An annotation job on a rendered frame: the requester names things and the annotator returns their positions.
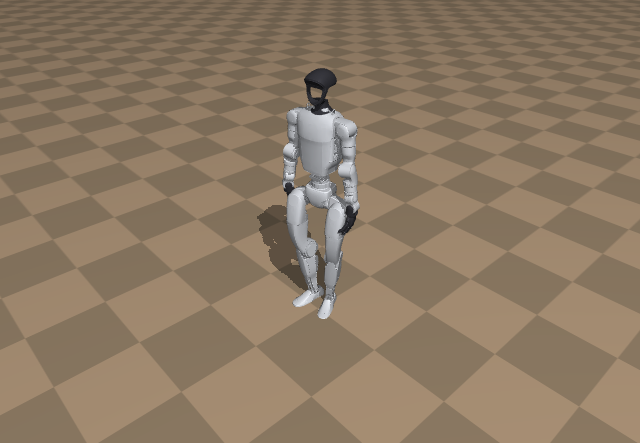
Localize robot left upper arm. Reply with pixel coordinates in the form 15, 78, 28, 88
334, 117, 358, 179

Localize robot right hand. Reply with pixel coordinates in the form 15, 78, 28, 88
284, 182, 294, 197

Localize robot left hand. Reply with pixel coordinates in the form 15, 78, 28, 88
338, 205, 358, 235

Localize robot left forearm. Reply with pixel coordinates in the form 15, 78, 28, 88
343, 165, 360, 214

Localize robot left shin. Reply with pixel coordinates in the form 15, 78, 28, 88
324, 251, 343, 301

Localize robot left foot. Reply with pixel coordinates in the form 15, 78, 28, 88
317, 292, 337, 319

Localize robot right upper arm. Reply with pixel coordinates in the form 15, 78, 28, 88
283, 107, 304, 160

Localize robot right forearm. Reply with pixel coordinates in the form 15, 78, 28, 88
282, 144, 298, 189

